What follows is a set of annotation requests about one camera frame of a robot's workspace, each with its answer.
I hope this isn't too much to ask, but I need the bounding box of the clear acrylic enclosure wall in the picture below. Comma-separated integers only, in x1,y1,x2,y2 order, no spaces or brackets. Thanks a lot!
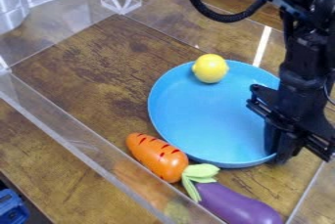
0,0,335,224

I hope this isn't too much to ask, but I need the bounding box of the blue round plastic tray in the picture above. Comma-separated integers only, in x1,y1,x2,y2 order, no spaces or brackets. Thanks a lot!
148,61,279,168

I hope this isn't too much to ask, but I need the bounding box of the yellow toy lemon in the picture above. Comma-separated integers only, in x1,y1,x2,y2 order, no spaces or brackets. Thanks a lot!
192,54,230,83

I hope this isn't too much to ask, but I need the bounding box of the purple toy eggplant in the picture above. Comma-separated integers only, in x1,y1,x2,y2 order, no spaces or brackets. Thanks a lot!
196,182,285,224

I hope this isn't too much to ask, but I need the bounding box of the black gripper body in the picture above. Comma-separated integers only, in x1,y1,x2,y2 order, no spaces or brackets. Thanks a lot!
247,70,335,161

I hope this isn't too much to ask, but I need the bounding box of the orange toy carrot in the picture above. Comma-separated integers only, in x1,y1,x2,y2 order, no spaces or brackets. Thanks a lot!
127,133,220,202

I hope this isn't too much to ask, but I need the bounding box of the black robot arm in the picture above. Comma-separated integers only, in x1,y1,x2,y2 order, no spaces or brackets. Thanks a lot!
249,0,335,164

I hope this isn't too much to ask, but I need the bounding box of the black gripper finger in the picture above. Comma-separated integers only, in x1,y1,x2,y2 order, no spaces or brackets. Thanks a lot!
274,131,305,164
265,122,283,155

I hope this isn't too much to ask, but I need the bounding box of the blue plastic object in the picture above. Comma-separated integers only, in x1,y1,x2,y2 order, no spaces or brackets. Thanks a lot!
0,189,30,224

